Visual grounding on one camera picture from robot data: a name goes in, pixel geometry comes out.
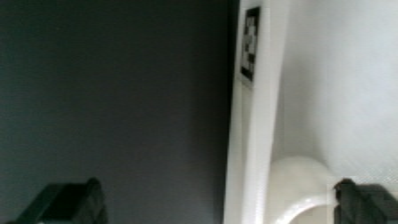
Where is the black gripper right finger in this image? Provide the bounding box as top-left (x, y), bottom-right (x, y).
top-left (335, 178), bottom-right (398, 224)

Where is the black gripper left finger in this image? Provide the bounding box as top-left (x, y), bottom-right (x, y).
top-left (15, 178), bottom-right (107, 224)

